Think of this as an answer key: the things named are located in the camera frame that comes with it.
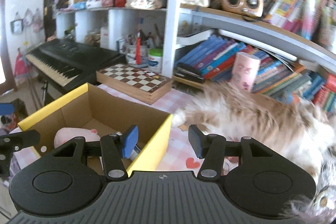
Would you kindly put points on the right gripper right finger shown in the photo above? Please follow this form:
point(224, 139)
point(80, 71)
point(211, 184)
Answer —
point(210, 148)

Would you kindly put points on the red bottle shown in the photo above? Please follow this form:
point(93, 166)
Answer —
point(138, 59)

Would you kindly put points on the pink plush pig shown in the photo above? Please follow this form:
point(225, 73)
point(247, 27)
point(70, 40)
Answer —
point(67, 133)

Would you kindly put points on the pink cartoon cup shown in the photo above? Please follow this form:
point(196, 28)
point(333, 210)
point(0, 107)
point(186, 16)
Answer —
point(244, 71)

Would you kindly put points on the black electronic keyboard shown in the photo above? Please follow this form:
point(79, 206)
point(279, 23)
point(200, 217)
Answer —
point(66, 65)

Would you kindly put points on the white bookshelf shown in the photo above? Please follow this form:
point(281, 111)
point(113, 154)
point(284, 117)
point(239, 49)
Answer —
point(179, 20)

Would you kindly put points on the wooden retro speaker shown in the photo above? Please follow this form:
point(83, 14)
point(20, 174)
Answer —
point(251, 8)

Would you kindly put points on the pink checkered table mat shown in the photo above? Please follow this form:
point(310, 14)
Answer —
point(179, 154)

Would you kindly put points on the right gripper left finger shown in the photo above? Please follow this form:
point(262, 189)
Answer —
point(114, 148)

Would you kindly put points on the wooden chess board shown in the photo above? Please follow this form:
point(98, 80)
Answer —
point(143, 85)

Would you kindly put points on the yellow cardboard box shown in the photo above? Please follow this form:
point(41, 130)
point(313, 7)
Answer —
point(90, 107)

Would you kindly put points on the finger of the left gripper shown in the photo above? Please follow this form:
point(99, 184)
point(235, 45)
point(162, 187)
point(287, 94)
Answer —
point(6, 109)
point(15, 142)

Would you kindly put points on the orange white fluffy cat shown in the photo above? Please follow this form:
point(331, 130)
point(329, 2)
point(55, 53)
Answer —
point(301, 132)

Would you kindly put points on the white green wipes tub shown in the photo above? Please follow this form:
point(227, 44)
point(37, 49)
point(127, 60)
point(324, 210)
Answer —
point(155, 56)

